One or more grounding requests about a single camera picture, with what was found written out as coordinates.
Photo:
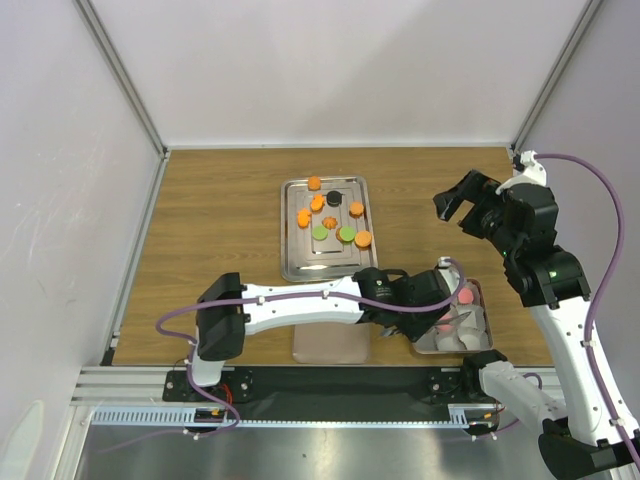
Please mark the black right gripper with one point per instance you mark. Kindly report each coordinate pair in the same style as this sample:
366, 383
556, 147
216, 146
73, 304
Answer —
475, 188

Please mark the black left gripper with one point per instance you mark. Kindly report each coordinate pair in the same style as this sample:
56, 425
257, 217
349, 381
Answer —
412, 330

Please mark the pink sandwich cookie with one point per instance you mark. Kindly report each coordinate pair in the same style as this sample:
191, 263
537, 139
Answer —
466, 296

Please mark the green round cookie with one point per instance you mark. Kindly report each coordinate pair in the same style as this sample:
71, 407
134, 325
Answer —
320, 233
346, 234

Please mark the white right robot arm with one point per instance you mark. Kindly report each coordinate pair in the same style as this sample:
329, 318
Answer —
592, 430

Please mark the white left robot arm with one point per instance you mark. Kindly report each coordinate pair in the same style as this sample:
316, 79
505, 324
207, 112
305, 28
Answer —
230, 310

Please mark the white paper cup top right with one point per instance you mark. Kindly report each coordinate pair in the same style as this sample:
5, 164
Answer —
477, 296

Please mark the white paper cup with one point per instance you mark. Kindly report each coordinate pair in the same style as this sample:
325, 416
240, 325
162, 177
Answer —
477, 296
448, 342
474, 317
474, 340

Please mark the white paper cup bottom middle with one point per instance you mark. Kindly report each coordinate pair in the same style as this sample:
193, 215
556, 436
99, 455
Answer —
448, 342

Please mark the white paper cup middle right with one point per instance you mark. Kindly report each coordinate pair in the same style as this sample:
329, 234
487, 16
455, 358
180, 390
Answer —
474, 317

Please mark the white paper cup bottom right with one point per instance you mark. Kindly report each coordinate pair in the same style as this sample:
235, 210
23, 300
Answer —
474, 340

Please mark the orange round cookie lower right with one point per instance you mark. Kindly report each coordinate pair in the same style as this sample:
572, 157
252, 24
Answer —
363, 239

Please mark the orange round cookie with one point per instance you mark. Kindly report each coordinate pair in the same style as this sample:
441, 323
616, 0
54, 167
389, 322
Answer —
356, 209
314, 183
363, 239

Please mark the silver steel tray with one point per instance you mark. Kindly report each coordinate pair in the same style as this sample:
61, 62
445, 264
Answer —
304, 259

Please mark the orange flower cookie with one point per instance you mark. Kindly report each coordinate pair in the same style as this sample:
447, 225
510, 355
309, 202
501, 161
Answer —
330, 223

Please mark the rose gold tin lid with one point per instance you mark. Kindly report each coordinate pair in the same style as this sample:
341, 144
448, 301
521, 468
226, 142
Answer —
331, 344

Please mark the black sandwich cookie on tray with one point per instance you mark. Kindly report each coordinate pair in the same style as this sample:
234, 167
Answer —
334, 198

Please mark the orange bear cookie upper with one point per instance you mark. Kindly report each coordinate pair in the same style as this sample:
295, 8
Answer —
317, 203

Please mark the orange bear cookie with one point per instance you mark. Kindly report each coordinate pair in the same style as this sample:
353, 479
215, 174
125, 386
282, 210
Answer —
317, 203
304, 218

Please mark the orange bear cookie lower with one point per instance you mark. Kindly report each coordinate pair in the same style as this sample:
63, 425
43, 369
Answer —
304, 218

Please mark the orange round cookie top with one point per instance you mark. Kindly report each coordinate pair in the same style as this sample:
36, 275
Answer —
314, 183

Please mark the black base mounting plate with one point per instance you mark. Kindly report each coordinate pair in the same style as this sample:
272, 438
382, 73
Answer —
340, 393

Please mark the white slotted cable duct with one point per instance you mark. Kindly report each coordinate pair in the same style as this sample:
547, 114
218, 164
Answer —
193, 418

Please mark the aluminium frame rail front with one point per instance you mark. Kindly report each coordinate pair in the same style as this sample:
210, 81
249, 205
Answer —
120, 385

